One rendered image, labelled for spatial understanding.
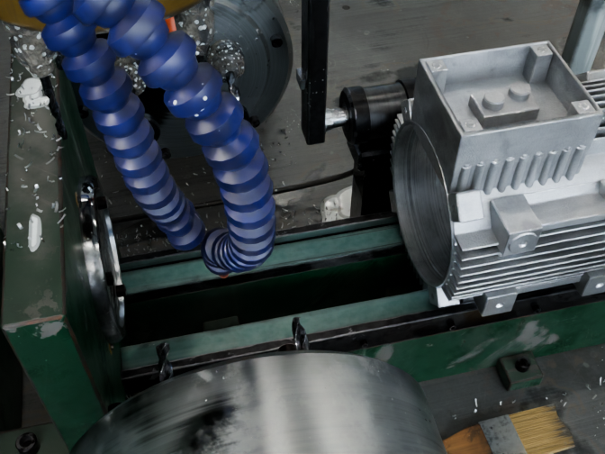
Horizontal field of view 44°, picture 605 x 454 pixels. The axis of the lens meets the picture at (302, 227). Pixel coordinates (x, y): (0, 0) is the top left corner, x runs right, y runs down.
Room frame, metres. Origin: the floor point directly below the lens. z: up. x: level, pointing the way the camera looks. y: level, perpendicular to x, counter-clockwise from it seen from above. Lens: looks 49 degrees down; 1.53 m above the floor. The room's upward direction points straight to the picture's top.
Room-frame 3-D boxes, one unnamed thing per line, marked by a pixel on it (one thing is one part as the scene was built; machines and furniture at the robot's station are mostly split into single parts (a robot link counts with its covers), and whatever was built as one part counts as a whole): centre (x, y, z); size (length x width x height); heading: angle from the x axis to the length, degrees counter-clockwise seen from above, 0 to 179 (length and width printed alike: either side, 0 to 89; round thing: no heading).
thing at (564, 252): (0.49, -0.21, 1.02); 0.20 x 0.19 x 0.19; 104
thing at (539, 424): (0.33, -0.18, 0.80); 0.21 x 0.05 x 0.01; 105
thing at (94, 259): (0.40, 0.17, 1.02); 0.15 x 0.02 x 0.15; 13
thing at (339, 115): (0.60, -0.05, 1.01); 0.08 x 0.02 x 0.02; 103
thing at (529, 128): (0.48, -0.17, 1.11); 0.12 x 0.11 x 0.07; 104
